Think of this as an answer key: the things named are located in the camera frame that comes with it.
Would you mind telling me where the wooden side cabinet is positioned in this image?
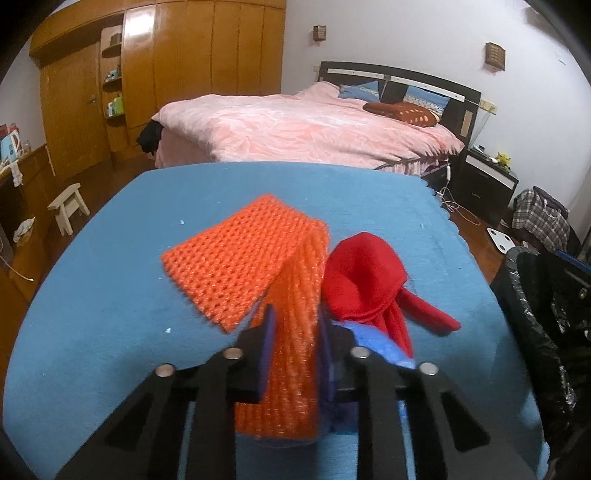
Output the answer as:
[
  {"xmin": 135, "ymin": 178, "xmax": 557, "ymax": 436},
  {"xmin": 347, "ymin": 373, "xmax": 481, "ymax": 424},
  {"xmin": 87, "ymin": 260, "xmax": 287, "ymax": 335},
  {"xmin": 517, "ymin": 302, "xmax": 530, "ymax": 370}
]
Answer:
[{"xmin": 0, "ymin": 143, "xmax": 54, "ymax": 305}]

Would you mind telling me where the black trash bin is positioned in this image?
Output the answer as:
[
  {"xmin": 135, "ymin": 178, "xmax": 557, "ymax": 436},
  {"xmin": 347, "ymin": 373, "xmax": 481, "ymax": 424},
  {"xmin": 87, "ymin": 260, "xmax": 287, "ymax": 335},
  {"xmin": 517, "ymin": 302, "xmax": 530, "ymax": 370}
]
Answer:
[{"xmin": 489, "ymin": 246, "xmax": 591, "ymax": 480}]

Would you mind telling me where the red-brown folded blanket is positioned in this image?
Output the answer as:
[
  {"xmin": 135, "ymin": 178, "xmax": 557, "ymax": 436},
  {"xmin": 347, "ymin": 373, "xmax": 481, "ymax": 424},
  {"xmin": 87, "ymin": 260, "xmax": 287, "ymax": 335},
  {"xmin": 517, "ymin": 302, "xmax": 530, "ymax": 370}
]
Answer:
[{"xmin": 362, "ymin": 102, "xmax": 441, "ymax": 127}]

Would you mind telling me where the dark bed headboard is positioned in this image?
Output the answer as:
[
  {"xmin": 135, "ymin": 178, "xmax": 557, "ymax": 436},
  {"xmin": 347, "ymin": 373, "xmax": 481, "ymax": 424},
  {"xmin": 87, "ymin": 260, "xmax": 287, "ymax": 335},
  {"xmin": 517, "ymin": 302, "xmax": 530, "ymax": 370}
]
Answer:
[{"xmin": 318, "ymin": 61, "xmax": 482, "ymax": 148}]

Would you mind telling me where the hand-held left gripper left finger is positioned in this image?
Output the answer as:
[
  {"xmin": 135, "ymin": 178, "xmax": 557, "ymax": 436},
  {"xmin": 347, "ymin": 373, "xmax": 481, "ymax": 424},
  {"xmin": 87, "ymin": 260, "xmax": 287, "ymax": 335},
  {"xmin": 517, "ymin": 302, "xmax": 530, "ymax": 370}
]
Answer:
[{"xmin": 55, "ymin": 307, "xmax": 278, "ymax": 480}]

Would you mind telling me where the black cloth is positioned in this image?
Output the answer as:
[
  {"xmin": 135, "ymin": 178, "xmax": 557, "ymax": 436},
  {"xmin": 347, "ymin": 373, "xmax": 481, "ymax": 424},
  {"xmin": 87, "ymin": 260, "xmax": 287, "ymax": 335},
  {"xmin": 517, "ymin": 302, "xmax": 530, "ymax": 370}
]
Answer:
[{"xmin": 137, "ymin": 119, "xmax": 164, "ymax": 155}]

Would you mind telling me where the blue tablecloth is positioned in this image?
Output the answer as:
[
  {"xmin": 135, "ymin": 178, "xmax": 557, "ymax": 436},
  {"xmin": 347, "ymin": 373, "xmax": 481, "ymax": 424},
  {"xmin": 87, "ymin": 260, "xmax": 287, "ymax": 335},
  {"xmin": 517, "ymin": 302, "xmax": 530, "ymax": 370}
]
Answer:
[{"xmin": 0, "ymin": 161, "xmax": 550, "ymax": 480}]

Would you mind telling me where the plaid shirt on chair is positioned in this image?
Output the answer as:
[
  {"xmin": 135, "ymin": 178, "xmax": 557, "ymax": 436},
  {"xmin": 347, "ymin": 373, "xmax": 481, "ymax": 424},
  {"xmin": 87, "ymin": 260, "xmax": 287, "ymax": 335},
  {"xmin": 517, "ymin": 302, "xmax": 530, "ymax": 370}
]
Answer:
[{"xmin": 512, "ymin": 186, "xmax": 572, "ymax": 252}]

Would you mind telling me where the pink bed blanket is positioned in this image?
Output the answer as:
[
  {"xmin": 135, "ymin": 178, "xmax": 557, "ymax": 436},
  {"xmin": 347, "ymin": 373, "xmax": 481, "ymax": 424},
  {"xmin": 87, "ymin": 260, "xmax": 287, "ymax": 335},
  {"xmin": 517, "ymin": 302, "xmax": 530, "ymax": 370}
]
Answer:
[{"xmin": 154, "ymin": 80, "xmax": 465, "ymax": 176}]

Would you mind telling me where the blue pillow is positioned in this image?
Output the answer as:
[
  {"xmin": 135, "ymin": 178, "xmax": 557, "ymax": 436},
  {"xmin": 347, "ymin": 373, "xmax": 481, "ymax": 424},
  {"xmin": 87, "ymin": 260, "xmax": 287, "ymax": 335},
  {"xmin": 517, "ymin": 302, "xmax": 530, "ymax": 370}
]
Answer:
[
  {"xmin": 338, "ymin": 82, "xmax": 382, "ymax": 101},
  {"xmin": 403, "ymin": 87, "xmax": 451, "ymax": 116}
]

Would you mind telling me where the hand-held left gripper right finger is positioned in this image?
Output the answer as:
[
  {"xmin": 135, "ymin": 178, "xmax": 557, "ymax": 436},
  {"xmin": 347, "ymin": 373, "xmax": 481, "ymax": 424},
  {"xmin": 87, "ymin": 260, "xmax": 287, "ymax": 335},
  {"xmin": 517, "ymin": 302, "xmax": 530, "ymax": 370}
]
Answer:
[{"xmin": 318, "ymin": 318, "xmax": 539, "ymax": 480}]

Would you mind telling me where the white cable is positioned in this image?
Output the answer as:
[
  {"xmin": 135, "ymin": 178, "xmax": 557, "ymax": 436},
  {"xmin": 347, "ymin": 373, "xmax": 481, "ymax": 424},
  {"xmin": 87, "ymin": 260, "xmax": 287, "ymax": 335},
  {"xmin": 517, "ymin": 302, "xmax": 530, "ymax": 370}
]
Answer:
[{"xmin": 434, "ymin": 161, "xmax": 483, "ymax": 227}]

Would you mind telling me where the red cloth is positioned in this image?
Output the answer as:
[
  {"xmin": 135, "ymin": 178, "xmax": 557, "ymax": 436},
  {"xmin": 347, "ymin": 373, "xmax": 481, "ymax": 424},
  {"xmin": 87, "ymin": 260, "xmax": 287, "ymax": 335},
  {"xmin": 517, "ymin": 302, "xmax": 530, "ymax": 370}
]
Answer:
[{"xmin": 320, "ymin": 232, "xmax": 462, "ymax": 358}]

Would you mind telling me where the wooden wardrobe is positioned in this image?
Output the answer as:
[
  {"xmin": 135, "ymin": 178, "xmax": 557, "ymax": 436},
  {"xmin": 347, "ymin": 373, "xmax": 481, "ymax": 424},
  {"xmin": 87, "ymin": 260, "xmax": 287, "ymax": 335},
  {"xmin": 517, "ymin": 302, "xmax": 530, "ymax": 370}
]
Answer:
[{"xmin": 28, "ymin": 0, "xmax": 287, "ymax": 178}]

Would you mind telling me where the white wooden stool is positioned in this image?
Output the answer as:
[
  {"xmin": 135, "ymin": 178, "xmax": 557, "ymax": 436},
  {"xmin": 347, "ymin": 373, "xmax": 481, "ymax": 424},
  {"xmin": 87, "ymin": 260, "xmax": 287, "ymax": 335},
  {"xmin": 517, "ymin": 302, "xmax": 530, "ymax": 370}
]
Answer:
[{"xmin": 47, "ymin": 183, "xmax": 90, "ymax": 236}]

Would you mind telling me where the dark nightstand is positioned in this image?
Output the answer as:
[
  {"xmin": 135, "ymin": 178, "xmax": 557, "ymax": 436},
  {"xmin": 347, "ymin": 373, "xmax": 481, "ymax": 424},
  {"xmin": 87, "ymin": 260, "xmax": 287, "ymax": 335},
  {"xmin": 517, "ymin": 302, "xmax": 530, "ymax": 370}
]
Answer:
[{"xmin": 455, "ymin": 147, "xmax": 519, "ymax": 217}]

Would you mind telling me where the orange foam net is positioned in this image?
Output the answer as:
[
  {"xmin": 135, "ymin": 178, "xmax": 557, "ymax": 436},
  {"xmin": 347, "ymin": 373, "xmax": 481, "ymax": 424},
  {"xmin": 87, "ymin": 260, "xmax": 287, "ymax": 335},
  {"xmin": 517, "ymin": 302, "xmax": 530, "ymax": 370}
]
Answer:
[{"xmin": 161, "ymin": 195, "xmax": 331, "ymax": 439}]

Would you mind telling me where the white crumpled cloth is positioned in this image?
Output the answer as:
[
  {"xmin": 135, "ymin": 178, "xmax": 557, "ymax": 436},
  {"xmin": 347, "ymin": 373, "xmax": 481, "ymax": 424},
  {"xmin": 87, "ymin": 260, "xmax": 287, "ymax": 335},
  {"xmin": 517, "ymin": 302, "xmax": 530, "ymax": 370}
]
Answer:
[{"xmin": 13, "ymin": 218, "xmax": 37, "ymax": 243}]

